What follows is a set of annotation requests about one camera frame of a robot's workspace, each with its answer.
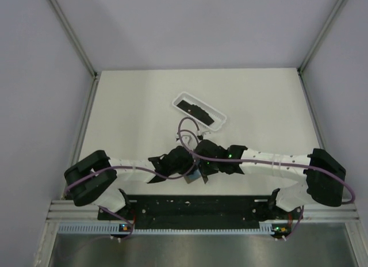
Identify grey leather card holder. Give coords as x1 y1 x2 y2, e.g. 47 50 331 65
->
184 167 202 184

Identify black VIP credit card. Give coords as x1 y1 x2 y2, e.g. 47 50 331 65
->
201 174 209 184

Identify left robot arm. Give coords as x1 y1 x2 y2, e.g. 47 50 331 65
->
64 146 200 219

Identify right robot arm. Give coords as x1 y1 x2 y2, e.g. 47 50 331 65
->
194 140 346 219

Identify black cards in tray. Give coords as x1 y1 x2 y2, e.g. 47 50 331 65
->
177 100 214 126

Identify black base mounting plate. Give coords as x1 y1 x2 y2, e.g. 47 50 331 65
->
97 193 304 229

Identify white plastic tray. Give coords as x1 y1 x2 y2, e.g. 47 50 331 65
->
172 91 227 132

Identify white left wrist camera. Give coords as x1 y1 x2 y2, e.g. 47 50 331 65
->
175 133 197 146

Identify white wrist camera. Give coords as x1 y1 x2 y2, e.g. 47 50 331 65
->
197 131 212 138
175 133 197 146

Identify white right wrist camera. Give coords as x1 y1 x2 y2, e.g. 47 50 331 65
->
197 131 212 138

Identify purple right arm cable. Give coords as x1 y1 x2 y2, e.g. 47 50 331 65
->
178 117 356 241

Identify grey slotted cable duct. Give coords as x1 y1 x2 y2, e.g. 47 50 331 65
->
57 222 286 235

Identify aluminium frame rail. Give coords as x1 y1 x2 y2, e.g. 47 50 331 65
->
46 200 360 223

